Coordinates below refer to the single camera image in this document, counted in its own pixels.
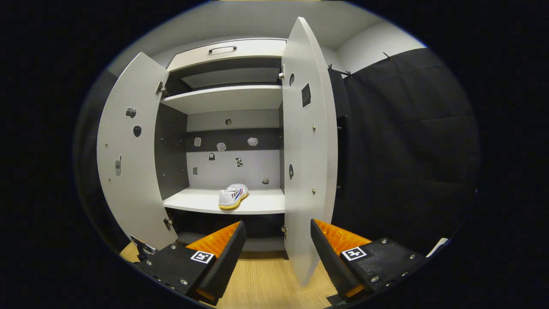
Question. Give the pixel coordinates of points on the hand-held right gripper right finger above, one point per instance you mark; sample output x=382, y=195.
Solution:
x=328, y=262

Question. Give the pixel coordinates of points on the white shoe cabinet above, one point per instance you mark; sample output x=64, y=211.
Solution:
x=227, y=98

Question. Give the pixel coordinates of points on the white flat object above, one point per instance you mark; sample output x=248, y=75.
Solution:
x=437, y=247

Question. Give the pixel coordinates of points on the black backdrop cloth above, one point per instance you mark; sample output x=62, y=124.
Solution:
x=407, y=150

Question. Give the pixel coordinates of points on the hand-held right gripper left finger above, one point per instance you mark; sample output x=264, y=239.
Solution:
x=223, y=266

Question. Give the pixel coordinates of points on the white cabinet drawer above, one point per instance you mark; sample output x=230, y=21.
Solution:
x=231, y=58

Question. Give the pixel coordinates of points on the white cabinet door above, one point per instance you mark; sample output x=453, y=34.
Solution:
x=306, y=193
x=133, y=180

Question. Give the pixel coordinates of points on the white striped shoe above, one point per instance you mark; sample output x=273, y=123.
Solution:
x=233, y=197

